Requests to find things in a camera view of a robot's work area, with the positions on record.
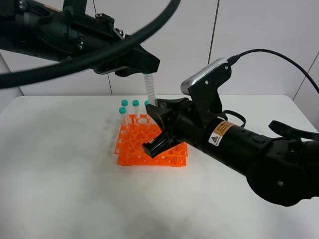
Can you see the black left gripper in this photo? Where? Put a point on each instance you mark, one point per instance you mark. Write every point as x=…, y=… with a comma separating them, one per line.
x=87, y=34

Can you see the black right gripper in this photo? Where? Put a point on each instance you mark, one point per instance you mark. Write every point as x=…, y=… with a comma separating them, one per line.
x=188, y=125

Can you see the clear tube teal cap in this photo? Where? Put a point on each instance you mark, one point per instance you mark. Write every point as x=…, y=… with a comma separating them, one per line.
x=150, y=88

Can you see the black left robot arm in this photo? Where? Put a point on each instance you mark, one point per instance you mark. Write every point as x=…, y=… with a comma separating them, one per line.
x=35, y=29

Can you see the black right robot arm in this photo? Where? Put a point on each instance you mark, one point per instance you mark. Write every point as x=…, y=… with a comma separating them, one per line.
x=282, y=170

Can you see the orange test tube rack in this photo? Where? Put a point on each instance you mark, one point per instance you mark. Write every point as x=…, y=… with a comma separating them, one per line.
x=129, y=146

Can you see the second row left tube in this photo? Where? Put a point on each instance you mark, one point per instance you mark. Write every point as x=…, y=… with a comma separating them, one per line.
x=124, y=116

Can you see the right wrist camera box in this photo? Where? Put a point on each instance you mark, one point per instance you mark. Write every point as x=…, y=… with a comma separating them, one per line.
x=203, y=87

